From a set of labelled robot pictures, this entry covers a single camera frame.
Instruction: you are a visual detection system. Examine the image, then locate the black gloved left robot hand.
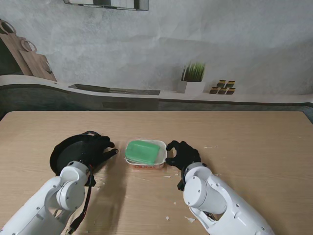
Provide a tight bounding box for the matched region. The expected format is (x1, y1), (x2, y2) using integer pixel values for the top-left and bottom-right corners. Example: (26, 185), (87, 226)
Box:
(80, 136), (119, 169)

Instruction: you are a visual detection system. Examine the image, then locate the black red left arm cable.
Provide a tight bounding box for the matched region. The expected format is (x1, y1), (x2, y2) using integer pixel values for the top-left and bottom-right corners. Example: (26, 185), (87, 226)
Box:
(68, 168), (95, 233)

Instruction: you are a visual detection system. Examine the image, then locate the dark flat cooktop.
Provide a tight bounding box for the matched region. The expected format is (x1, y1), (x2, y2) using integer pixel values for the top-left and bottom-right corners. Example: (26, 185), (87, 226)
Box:
(68, 83), (161, 95)

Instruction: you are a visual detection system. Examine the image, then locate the small wooden cutting board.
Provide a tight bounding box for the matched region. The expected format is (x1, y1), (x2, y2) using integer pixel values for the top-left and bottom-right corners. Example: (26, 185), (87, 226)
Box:
(19, 39), (58, 82)

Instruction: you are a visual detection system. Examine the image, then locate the black cast iron skillet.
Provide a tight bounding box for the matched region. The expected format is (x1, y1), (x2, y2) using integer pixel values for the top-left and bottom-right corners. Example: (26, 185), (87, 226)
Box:
(49, 131), (103, 176)

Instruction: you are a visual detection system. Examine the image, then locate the large wooden cutting board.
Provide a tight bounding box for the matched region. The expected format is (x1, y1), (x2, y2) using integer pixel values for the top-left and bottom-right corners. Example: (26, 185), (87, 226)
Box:
(0, 19), (34, 75)

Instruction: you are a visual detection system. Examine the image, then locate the dark framed wall shelf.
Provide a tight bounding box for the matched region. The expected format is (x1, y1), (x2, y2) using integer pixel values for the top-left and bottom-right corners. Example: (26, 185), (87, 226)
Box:
(63, 0), (149, 12)

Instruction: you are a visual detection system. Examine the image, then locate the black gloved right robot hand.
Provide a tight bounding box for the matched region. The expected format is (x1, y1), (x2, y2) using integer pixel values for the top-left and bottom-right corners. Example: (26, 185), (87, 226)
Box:
(165, 140), (201, 171)

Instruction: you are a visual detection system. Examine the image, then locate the potted grass plant white pot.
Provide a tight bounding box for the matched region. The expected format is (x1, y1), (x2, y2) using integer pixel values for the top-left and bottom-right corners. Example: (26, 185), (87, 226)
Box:
(180, 62), (206, 95)

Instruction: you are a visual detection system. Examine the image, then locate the white paper food container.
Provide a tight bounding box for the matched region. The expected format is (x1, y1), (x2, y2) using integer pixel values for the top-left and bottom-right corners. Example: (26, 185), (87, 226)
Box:
(124, 140), (168, 170)

